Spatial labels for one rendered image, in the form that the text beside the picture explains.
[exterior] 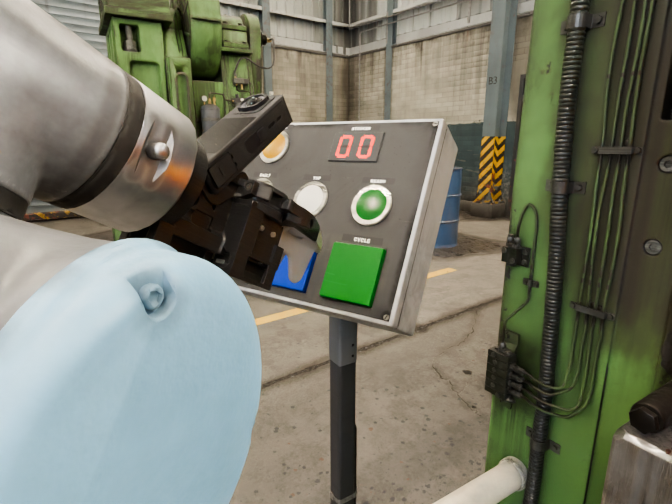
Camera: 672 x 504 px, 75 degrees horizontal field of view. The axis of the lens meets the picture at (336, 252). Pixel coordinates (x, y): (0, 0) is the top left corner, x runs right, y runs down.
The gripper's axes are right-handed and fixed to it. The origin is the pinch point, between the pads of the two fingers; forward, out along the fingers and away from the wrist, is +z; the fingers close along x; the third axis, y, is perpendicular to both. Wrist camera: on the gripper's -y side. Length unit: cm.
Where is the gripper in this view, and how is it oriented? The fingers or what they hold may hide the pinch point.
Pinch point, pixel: (312, 240)
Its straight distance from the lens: 47.2
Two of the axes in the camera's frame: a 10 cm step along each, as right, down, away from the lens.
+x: 8.4, 1.3, -5.2
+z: 4.7, 3.0, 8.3
